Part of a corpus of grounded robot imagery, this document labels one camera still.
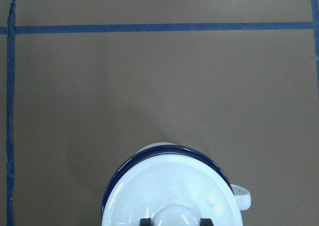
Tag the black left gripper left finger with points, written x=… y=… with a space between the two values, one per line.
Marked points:
x=145 y=222

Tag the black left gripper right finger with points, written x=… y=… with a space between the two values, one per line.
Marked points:
x=206 y=222

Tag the white enamel cup lid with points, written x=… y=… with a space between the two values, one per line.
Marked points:
x=172 y=190

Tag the white enamel cup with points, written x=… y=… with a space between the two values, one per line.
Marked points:
x=241 y=195

